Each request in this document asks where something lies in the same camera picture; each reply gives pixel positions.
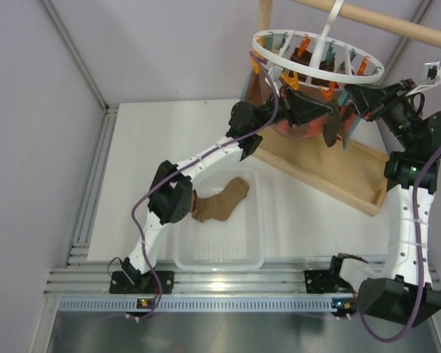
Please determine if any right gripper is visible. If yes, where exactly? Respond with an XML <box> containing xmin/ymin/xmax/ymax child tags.
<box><xmin>345</xmin><ymin>78</ymin><xmax>421</xmax><ymax>151</ymax></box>

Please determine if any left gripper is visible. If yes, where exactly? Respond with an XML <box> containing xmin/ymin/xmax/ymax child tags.
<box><xmin>249</xmin><ymin>81</ymin><xmax>332</xmax><ymax>131</ymax></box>

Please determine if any orange clip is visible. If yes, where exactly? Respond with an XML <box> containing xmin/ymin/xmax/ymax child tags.
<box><xmin>319</xmin><ymin>82</ymin><xmax>337</xmax><ymax>101</ymax></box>

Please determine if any white round clip hanger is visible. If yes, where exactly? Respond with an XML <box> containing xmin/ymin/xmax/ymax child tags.
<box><xmin>252</xmin><ymin>1</ymin><xmax>384</xmax><ymax>87</ymax></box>

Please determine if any tan sock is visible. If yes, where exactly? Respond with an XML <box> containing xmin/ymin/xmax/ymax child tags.
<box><xmin>190</xmin><ymin>177</ymin><xmax>250</xmax><ymax>223</ymax></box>

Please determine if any dark brown sock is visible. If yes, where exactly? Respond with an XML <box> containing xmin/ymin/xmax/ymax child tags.
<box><xmin>323</xmin><ymin>110</ymin><xmax>343</xmax><ymax>147</ymax></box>

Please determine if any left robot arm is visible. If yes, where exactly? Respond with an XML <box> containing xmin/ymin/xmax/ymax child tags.
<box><xmin>110</xmin><ymin>86</ymin><xmax>334</xmax><ymax>295</ymax></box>

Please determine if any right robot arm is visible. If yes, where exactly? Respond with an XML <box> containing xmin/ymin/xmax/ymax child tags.
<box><xmin>328</xmin><ymin>79</ymin><xmax>441</xmax><ymax>327</ymax></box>

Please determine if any light blue sock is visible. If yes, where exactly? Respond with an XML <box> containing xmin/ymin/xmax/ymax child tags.
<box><xmin>343</xmin><ymin>113</ymin><xmax>362</xmax><ymax>151</ymax></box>

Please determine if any brown printed cloth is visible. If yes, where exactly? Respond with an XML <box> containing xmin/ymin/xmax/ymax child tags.
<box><xmin>240</xmin><ymin>71</ymin><xmax>357</xmax><ymax>139</ymax></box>

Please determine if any striped brown sock right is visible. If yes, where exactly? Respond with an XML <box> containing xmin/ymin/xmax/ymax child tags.
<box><xmin>312</xmin><ymin>60</ymin><xmax>334</xmax><ymax>85</ymax></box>

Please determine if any striped brown sock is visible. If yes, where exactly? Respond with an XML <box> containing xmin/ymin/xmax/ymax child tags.
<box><xmin>312</xmin><ymin>60</ymin><xmax>334</xmax><ymax>85</ymax></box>
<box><xmin>290</xmin><ymin>47</ymin><xmax>312</xmax><ymax>66</ymax></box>

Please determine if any striped brown sock left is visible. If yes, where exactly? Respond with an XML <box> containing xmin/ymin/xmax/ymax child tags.
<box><xmin>290</xmin><ymin>47</ymin><xmax>312</xmax><ymax>66</ymax></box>

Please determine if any wooden hanging rack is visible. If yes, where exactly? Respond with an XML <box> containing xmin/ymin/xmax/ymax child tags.
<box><xmin>254</xmin><ymin>1</ymin><xmax>441</xmax><ymax>216</ymax></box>

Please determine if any white plastic basket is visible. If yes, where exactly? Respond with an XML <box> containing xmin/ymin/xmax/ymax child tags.
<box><xmin>173</xmin><ymin>165</ymin><xmax>265</xmax><ymax>272</ymax></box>

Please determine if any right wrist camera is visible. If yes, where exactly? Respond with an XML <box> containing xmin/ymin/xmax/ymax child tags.
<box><xmin>423</xmin><ymin>60</ymin><xmax>441</xmax><ymax>85</ymax></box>

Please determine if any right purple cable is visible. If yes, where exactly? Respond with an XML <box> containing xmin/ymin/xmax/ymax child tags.
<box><xmin>359</xmin><ymin>68</ymin><xmax>441</xmax><ymax>343</ymax></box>

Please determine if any purple cable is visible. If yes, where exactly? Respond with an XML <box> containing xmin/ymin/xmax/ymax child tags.
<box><xmin>131</xmin><ymin>53</ymin><xmax>280</xmax><ymax>324</ymax></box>
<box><xmin>359</xmin><ymin>68</ymin><xmax>441</xmax><ymax>343</ymax></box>

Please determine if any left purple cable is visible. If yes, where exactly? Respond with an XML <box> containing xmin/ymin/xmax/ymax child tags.
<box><xmin>131</xmin><ymin>53</ymin><xmax>280</xmax><ymax>324</ymax></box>

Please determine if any slotted metal rail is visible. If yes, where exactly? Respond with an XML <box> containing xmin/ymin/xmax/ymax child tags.
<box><xmin>58</xmin><ymin>294</ymin><xmax>354</xmax><ymax>313</ymax></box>

